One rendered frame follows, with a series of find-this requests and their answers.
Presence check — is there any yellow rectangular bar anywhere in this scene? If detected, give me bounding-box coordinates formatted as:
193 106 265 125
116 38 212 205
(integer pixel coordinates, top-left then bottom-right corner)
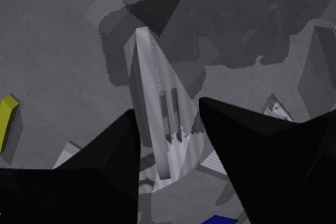
0 95 20 154

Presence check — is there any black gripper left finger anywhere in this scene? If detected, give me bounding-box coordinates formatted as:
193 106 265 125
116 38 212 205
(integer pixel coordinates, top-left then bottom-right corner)
0 110 140 224

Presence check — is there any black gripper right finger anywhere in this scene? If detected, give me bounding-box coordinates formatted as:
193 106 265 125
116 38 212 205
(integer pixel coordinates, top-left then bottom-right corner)
199 98 336 224

